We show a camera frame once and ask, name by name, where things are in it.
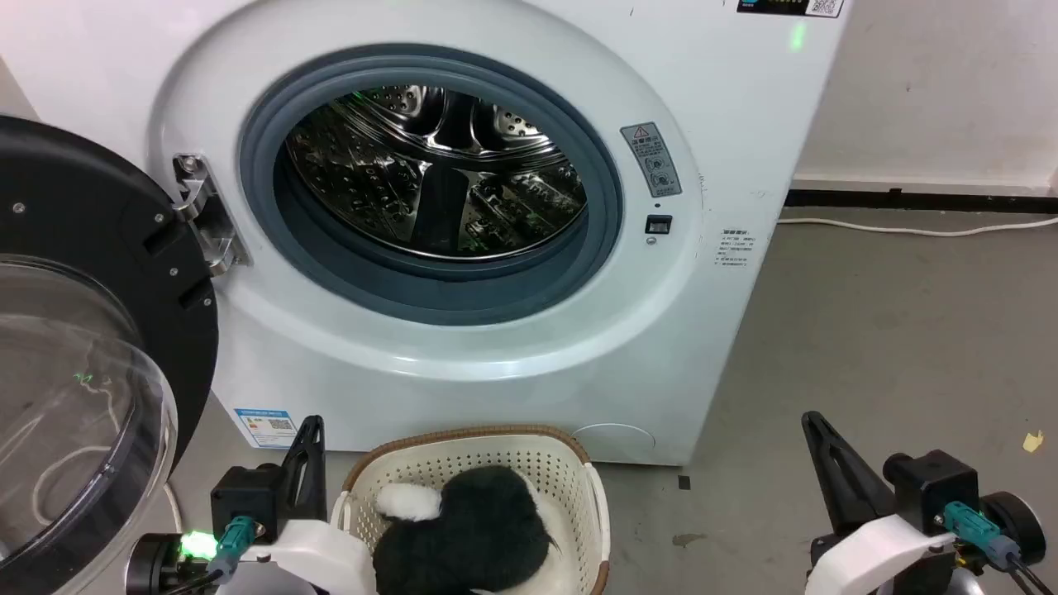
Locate thin white floor cable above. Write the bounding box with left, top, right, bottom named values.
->
left=162, top=479, right=185, bottom=535

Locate white text sticker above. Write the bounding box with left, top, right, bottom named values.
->
left=714, top=229, right=754, bottom=270

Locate chrome door hinge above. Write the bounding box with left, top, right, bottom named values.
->
left=171, top=153, right=253, bottom=278

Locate stainless steel washer drum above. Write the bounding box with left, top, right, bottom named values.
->
left=284, top=83, right=589, bottom=262

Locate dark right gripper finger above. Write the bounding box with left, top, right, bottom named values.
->
left=801, top=411, right=860, bottom=538
left=814, top=413, right=899, bottom=531

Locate black round glass washer door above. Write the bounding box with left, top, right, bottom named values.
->
left=0, top=116, right=221, bottom=595

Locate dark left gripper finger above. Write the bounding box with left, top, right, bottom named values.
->
left=304, top=416, right=326, bottom=521
left=279, top=416, right=315, bottom=523

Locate blue energy label sticker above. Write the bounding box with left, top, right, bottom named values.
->
left=233, top=407, right=299, bottom=450

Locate grey warning sticker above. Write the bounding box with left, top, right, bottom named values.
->
left=620, top=121, right=684, bottom=200

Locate white plastic laundry basket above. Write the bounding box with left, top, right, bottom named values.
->
left=331, top=425, right=612, bottom=595

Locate black QR code sticker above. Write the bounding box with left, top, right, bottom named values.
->
left=736, top=0, right=846, bottom=19

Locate teal right connector cable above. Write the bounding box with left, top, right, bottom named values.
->
left=936, top=501, right=1058, bottom=595

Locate teal connector cable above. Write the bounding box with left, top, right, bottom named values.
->
left=162, top=516, right=259, bottom=595
left=936, top=501, right=1058, bottom=595

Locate grey rubber door gasket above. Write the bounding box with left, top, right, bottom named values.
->
left=239, top=45, right=626, bottom=328

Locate black and white plush garment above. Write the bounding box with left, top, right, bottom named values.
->
left=371, top=464, right=558, bottom=595

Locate round filter cover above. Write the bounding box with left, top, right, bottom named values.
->
left=570, top=422, right=657, bottom=464

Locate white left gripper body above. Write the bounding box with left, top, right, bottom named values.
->
left=217, top=517, right=378, bottom=595

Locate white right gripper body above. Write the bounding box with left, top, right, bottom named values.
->
left=805, top=511, right=961, bottom=595

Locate teal left connector cable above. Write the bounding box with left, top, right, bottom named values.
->
left=162, top=516, right=259, bottom=595

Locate white front-load washing machine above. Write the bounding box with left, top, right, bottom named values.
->
left=0, top=0, right=852, bottom=469

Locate black baseboard strip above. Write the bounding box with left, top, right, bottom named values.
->
left=783, top=188, right=1058, bottom=216

